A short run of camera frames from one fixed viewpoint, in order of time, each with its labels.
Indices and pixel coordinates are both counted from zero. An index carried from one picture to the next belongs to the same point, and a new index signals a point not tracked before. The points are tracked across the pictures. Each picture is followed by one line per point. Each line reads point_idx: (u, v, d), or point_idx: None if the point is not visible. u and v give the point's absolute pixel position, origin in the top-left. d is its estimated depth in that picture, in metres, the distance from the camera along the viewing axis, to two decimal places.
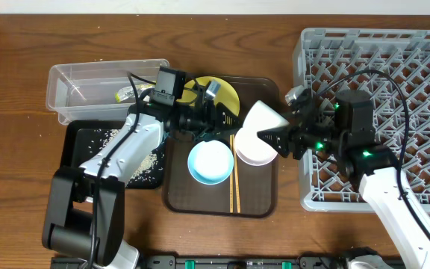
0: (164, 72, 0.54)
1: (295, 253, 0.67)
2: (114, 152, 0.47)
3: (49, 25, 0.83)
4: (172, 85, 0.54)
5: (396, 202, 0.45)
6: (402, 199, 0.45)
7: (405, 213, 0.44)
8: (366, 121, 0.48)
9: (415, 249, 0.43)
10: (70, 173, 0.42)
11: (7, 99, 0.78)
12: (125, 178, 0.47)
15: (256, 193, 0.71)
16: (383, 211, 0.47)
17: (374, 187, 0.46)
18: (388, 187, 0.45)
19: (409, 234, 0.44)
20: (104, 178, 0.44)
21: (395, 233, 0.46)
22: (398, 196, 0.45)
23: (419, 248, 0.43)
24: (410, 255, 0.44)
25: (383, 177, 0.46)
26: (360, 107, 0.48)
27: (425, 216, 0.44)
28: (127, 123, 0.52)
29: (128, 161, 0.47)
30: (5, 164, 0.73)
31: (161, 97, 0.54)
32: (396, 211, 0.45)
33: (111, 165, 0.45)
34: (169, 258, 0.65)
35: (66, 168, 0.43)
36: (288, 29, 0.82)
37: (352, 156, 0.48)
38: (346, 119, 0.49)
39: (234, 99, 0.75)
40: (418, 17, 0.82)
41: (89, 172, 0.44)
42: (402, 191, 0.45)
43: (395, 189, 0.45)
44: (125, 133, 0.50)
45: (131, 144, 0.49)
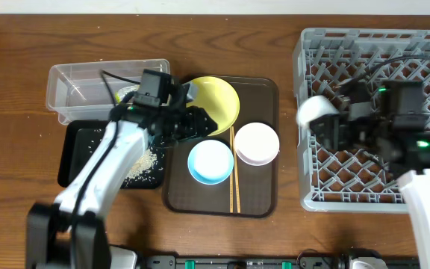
0: (150, 74, 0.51)
1: (295, 253, 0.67)
2: (92, 178, 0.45)
3: (49, 25, 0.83)
4: (157, 87, 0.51)
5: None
6: None
7: None
8: (417, 104, 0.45)
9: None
10: (45, 211, 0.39)
11: (7, 99, 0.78)
12: (107, 203, 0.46)
15: (256, 193, 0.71)
16: (418, 215, 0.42)
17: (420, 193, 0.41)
18: None
19: None
20: (81, 214, 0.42)
21: (424, 244, 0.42)
22: None
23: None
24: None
25: None
26: (410, 87, 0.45)
27: None
28: (105, 135, 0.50)
29: (108, 184, 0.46)
30: (5, 164, 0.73)
31: (145, 101, 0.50)
32: None
33: (89, 195, 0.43)
34: (170, 258, 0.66)
35: (41, 205, 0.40)
36: (288, 28, 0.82)
37: (405, 143, 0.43)
38: (393, 103, 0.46)
39: (221, 104, 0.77)
40: (419, 17, 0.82)
41: (64, 207, 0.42)
42: None
43: None
44: (104, 149, 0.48)
45: (111, 164, 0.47)
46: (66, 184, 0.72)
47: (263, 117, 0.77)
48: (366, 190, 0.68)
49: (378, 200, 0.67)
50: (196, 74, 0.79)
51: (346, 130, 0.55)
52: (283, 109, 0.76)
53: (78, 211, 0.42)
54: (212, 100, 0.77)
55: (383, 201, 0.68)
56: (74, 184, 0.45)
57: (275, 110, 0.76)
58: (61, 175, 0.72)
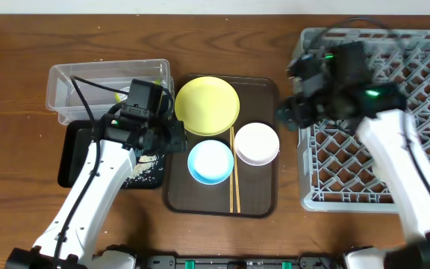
0: (139, 85, 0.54)
1: (295, 253, 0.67)
2: (72, 217, 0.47)
3: (49, 25, 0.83)
4: (145, 98, 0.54)
5: (402, 162, 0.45)
6: (407, 147, 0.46)
7: (407, 161, 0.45)
8: (356, 64, 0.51)
9: (414, 205, 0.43)
10: (23, 258, 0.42)
11: (7, 99, 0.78)
12: (90, 240, 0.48)
15: (256, 193, 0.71)
16: (387, 164, 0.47)
17: (378, 134, 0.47)
18: (393, 136, 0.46)
19: (411, 188, 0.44)
20: (62, 258, 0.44)
21: (396, 188, 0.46)
22: (402, 146, 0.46)
23: (420, 206, 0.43)
24: (410, 212, 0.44)
25: (390, 124, 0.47)
26: (349, 52, 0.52)
27: (429, 172, 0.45)
28: (87, 161, 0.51)
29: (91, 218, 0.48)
30: (4, 164, 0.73)
31: (134, 112, 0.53)
32: (394, 153, 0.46)
33: (70, 236, 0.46)
34: (169, 258, 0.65)
35: (21, 250, 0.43)
36: (289, 29, 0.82)
37: (359, 96, 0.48)
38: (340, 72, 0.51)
39: (207, 109, 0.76)
40: (419, 17, 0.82)
41: (45, 252, 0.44)
42: (407, 140, 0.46)
43: (400, 137, 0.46)
44: (86, 178, 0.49)
45: (92, 199, 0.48)
46: (66, 184, 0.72)
47: (263, 117, 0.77)
48: (366, 190, 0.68)
49: (378, 200, 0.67)
50: (196, 74, 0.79)
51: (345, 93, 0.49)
52: None
53: (60, 256, 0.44)
54: (201, 104, 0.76)
55: (383, 201, 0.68)
56: (55, 223, 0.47)
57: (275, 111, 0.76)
58: (61, 175, 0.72)
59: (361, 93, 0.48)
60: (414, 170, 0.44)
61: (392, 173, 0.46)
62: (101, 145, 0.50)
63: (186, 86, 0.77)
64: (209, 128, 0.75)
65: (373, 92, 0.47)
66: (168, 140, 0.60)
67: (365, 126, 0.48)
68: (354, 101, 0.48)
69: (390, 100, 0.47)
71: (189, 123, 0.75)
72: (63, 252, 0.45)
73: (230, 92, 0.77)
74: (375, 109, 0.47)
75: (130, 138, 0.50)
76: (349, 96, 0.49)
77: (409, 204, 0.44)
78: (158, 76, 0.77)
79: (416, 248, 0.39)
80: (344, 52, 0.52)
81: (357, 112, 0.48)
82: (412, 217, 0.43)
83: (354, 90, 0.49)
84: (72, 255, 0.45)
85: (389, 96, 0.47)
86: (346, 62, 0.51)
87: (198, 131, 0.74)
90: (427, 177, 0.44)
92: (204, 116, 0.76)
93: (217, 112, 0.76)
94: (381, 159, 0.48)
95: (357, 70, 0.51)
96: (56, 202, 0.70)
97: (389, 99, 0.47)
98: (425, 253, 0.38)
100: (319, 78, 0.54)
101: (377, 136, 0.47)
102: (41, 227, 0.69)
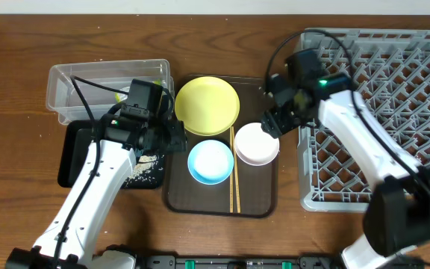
0: (139, 85, 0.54)
1: (295, 253, 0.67)
2: (72, 217, 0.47)
3: (49, 25, 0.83)
4: (145, 98, 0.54)
5: (352, 122, 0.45)
6: (357, 116, 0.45)
7: (360, 125, 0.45)
8: (310, 64, 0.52)
9: (371, 157, 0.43)
10: (24, 258, 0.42)
11: (7, 99, 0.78)
12: (90, 239, 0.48)
15: (256, 193, 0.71)
16: (343, 131, 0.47)
17: (331, 108, 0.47)
18: (344, 106, 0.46)
19: (367, 149, 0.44)
20: (62, 258, 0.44)
21: (356, 153, 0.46)
22: (354, 114, 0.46)
23: (375, 158, 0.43)
24: (371, 166, 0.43)
25: (340, 98, 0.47)
26: (304, 54, 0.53)
27: (381, 131, 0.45)
28: (87, 161, 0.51)
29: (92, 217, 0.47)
30: (4, 164, 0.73)
31: (134, 112, 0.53)
32: (349, 122, 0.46)
33: (70, 236, 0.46)
34: (169, 258, 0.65)
35: (22, 251, 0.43)
36: (288, 29, 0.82)
37: (312, 87, 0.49)
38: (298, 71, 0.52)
39: (207, 109, 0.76)
40: (419, 17, 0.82)
41: (45, 252, 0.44)
42: (356, 109, 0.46)
43: (350, 107, 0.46)
44: (86, 178, 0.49)
45: (92, 199, 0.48)
46: (66, 184, 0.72)
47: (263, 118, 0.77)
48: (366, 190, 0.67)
49: None
50: (196, 74, 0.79)
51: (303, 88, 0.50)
52: None
53: (60, 256, 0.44)
54: (201, 104, 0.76)
55: None
56: (55, 223, 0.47)
57: None
58: (61, 175, 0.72)
59: (315, 83, 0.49)
60: (365, 128, 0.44)
61: (347, 136, 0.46)
62: (101, 146, 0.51)
63: (186, 86, 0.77)
64: (209, 127, 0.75)
65: (322, 80, 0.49)
66: (168, 140, 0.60)
67: (322, 111, 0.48)
68: (310, 93, 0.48)
69: (339, 84, 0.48)
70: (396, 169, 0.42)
71: (189, 123, 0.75)
72: (63, 252, 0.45)
73: (230, 92, 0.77)
74: (327, 93, 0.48)
75: (131, 138, 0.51)
76: (306, 90, 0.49)
77: (366, 158, 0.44)
78: (158, 76, 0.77)
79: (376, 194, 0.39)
80: (297, 57, 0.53)
81: (313, 103, 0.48)
82: (372, 169, 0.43)
83: (307, 83, 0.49)
84: (72, 255, 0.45)
85: (337, 84, 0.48)
86: (299, 64, 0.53)
87: (198, 131, 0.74)
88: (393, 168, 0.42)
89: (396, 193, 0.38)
90: (379, 132, 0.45)
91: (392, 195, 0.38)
92: (204, 116, 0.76)
93: (217, 111, 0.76)
94: (337, 128, 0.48)
95: (310, 70, 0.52)
96: (56, 202, 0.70)
97: (339, 84, 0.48)
98: (384, 195, 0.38)
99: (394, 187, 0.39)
100: (290, 91, 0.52)
101: (329, 110, 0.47)
102: (41, 227, 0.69)
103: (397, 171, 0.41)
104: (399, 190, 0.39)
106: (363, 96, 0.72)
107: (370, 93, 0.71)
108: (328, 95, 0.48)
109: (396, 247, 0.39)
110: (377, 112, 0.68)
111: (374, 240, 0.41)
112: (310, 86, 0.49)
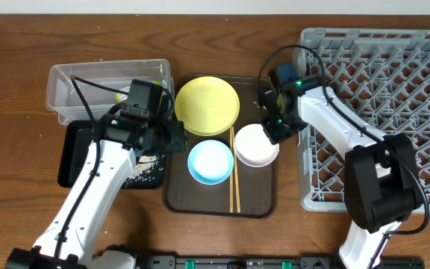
0: (139, 85, 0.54)
1: (295, 253, 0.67)
2: (72, 217, 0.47)
3: (49, 25, 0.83)
4: (146, 99, 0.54)
5: (323, 107, 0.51)
6: (329, 104, 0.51)
7: (331, 110, 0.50)
8: (290, 72, 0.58)
9: (342, 133, 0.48)
10: (23, 258, 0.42)
11: (7, 99, 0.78)
12: (90, 239, 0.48)
15: (256, 193, 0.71)
16: (315, 118, 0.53)
17: (303, 99, 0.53)
18: (317, 98, 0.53)
19: (337, 128, 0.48)
20: (62, 258, 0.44)
21: (332, 137, 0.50)
22: (325, 104, 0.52)
23: (346, 133, 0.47)
24: (342, 142, 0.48)
25: (313, 92, 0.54)
26: (283, 66, 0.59)
27: (351, 113, 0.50)
28: (87, 161, 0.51)
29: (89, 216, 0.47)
30: (4, 164, 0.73)
31: (134, 112, 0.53)
32: (320, 108, 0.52)
33: (70, 235, 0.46)
34: (169, 258, 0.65)
35: (22, 251, 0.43)
36: (288, 28, 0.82)
37: (290, 89, 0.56)
38: (278, 79, 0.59)
39: (207, 109, 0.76)
40: (419, 17, 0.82)
41: (45, 252, 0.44)
42: (326, 98, 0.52)
43: (322, 98, 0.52)
44: (87, 178, 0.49)
45: (92, 199, 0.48)
46: (66, 184, 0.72)
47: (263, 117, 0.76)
48: None
49: None
50: (196, 74, 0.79)
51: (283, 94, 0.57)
52: None
53: (60, 256, 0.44)
54: (201, 104, 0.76)
55: None
56: (55, 223, 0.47)
57: None
58: (61, 175, 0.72)
59: (290, 85, 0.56)
60: (334, 110, 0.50)
61: (321, 119, 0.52)
62: (101, 146, 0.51)
63: (186, 86, 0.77)
64: (209, 127, 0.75)
65: (296, 81, 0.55)
66: (168, 140, 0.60)
67: (301, 109, 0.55)
68: (289, 95, 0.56)
69: (313, 85, 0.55)
70: (364, 140, 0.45)
71: (189, 124, 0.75)
72: (63, 252, 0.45)
73: (230, 92, 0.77)
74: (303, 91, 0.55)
75: (130, 138, 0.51)
76: (287, 93, 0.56)
77: (338, 136, 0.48)
78: (158, 76, 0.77)
79: (349, 164, 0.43)
80: (277, 69, 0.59)
81: (292, 104, 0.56)
82: (344, 143, 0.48)
83: (286, 88, 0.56)
84: (72, 255, 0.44)
85: (310, 84, 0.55)
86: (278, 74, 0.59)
87: (198, 131, 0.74)
88: (362, 139, 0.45)
89: (366, 158, 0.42)
90: (349, 112, 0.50)
91: (362, 161, 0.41)
92: (204, 116, 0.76)
93: (218, 111, 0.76)
94: (310, 116, 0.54)
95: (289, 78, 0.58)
96: (56, 202, 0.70)
97: (312, 83, 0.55)
98: (356, 162, 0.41)
99: (364, 154, 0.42)
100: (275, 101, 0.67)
101: (304, 104, 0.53)
102: (41, 227, 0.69)
103: (364, 140, 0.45)
104: (369, 156, 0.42)
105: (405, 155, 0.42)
106: (363, 96, 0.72)
107: (370, 93, 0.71)
108: (301, 93, 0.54)
109: (372, 212, 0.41)
110: (377, 112, 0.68)
111: (356, 211, 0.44)
112: (290, 89, 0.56)
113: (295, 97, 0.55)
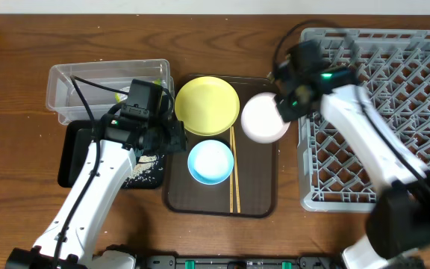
0: (139, 85, 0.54)
1: (295, 253, 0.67)
2: (72, 217, 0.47)
3: (49, 25, 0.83)
4: (145, 99, 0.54)
5: (357, 116, 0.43)
6: (362, 113, 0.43)
7: (364, 122, 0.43)
8: (314, 52, 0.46)
9: (375, 158, 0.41)
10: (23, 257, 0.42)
11: (7, 99, 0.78)
12: (90, 239, 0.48)
15: (256, 193, 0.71)
16: (346, 126, 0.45)
17: (334, 103, 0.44)
18: (349, 104, 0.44)
19: (370, 147, 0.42)
20: (62, 258, 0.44)
21: (361, 152, 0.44)
22: (358, 112, 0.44)
23: (382, 160, 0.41)
24: (375, 168, 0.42)
25: (343, 95, 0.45)
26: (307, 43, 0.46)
27: (385, 126, 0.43)
28: (87, 161, 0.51)
29: (89, 218, 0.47)
30: (4, 164, 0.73)
31: (134, 112, 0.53)
32: (353, 120, 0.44)
33: (70, 235, 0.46)
34: (169, 258, 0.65)
35: (22, 251, 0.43)
36: (288, 28, 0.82)
37: (314, 78, 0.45)
38: (301, 57, 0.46)
39: (207, 108, 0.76)
40: (419, 17, 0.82)
41: (45, 252, 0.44)
42: (360, 106, 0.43)
43: (354, 104, 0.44)
44: (87, 178, 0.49)
45: (92, 199, 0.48)
46: (66, 184, 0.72)
47: None
48: (366, 190, 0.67)
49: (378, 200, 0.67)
50: (196, 74, 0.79)
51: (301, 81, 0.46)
52: None
53: (60, 256, 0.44)
54: (201, 104, 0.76)
55: None
56: (55, 223, 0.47)
57: None
58: (61, 175, 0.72)
59: (316, 75, 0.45)
60: (368, 122, 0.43)
61: (350, 129, 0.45)
62: (101, 146, 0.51)
63: (186, 86, 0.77)
64: (209, 127, 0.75)
65: (325, 73, 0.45)
66: (168, 141, 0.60)
67: (325, 107, 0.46)
68: (312, 86, 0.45)
69: (342, 82, 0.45)
70: (402, 172, 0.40)
71: (189, 124, 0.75)
72: (63, 252, 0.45)
73: (230, 91, 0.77)
74: (332, 88, 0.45)
75: (130, 138, 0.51)
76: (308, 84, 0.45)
77: (371, 158, 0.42)
78: (158, 76, 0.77)
79: (383, 199, 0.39)
80: (300, 47, 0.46)
81: (315, 97, 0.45)
82: (376, 168, 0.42)
83: (310, 75, 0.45)
84: (72, 255, 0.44)
85: (340, 78, 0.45)
86: (300, 56, 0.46)
87: (198, 131, 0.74)
88: (400, 171, 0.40)
89: (404, 198, 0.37)
90: (383, 125, 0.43)
91: (400, 203, 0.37)
92: (204, 116, 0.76)
93: (218, 111, 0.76)
94: (338, 120, 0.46)
95: (314, 63, 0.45)
96: (56, 202, 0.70)
97: (340, 78, 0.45)
98: (393, 205, 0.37)
99: (403, 194, 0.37)
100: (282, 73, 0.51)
101: (335, 107, 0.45)
102: (41, 227, 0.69)
103: (403, 173, 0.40)
104: (407, 197, 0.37)
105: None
106: None
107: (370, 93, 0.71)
108: (328, 89, 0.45)
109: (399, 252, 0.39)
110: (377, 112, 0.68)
111: (378, 242, 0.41)
112: (314, 78, 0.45)
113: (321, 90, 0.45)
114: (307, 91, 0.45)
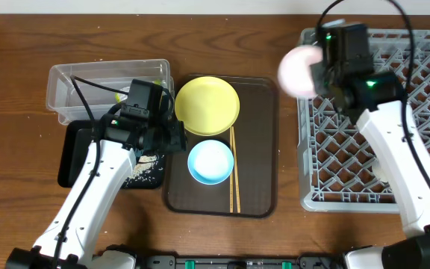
0: (139, 85, 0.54)
1: (295, 253, 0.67)
2: (72, 217, 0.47)
3: (49, 25, 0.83)
4: (145, 99, 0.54)
5: (399, 144, 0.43)
6: (406, 140, 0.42)
7: (407, 152, 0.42)
8: (361, 47, 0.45)
9: (414, 198, 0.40)
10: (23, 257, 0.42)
11: (7, 99, 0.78)
12: (90, 239, 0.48)
15: (256, 193, 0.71)
16: (384, 151, 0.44)
17: (378, 126, 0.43)
18: (393, 127, 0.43)
19: (409, 178, 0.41)
20: (62, 258, 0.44)
21: (394, 179, 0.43)
22: (402, 139, 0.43)
23: (419, 199, 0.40)
24: (409, 206, 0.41)
25: (387, 115, 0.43)
26: (354, 33, 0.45)
27: (428, 162, 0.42)
28: (87, 162, 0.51)
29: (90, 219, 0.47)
30: (4, 164, 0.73)
31: (134, 112, 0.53)
32: (394, 147, 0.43)
33: (70, 236, 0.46)
34: (169, 258, 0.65)
35: (22, 251, 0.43)
36: (288, 29, 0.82)
37: (355, 84, 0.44)
38: (344, 51, 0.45)
39: (207, 107, 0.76)
40: (419, 17, 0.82)
41: (45, 252, 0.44)
42: (406, 133, 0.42)
43: (399, 128, 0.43)
44: (87, 178, 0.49)
45: (92, 199, 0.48)
46: (66, 184, 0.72)
47: (263, 117, 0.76)
48: (366, 190, 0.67)
49: (378, 200, 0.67)
50: (196, 74, 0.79)
51: (341, 78, 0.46)
52: (283, 108, 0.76)
53: (60, 256, 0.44)
54: (201, 104, 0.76)
55: (383, 200, 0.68)
56: (55, 223, 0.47)
57: (275, 111, 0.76)
58: (61, 175, 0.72)
59: (360, 82, 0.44)
60: (410, 153, 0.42)
61: (387, 155, 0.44)
62: (101, 146, 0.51)
63: (186, 86, 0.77)
64: (209, 127, 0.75)
65: (369, 81, 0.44)
66: (168, 141, 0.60)
67: (362, 119, 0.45)
68: (353, 92, 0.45)
69: (387, 96, 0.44)
70: None
71: (189, 124, 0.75)
72: (63, 252, 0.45)
73: (230, 91, 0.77)
74: (375, 101, 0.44)
75: (131, 138, 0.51)
76: (349, 86, 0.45)
77: (406, 192, 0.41)
78: (158, 76, 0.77)
79: (412, 245, 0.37)
80: (347, 36, 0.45)
81: (353, 103, 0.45)
82: (409, 203, 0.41)
83: (352, 81, 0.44)
84: (72, 255, 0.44)
85: (385, 87, 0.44)
86: (345, 45, 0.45)
87: (198, 131, 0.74)
88: None
89: None
90: (425, 160, 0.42)
91: None
92: (204, 116, 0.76)
93: (219, 111, 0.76)
94: (378, 146, 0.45)
95: (357, 55, 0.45)
96: (56, 202, 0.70)
97: (386, 90, 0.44)
98: (424, 250, 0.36)
99: None
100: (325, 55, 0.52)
101: (373, 125, 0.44)
102: (41, 227, 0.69)
103: None
104: None
105: None
106: None
107: None
108: (370, 99, 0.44)
109: None
110: None
111: None
112: (357, 82, 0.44)
113: (361, 100, 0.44)
114: (343, 90, 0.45)
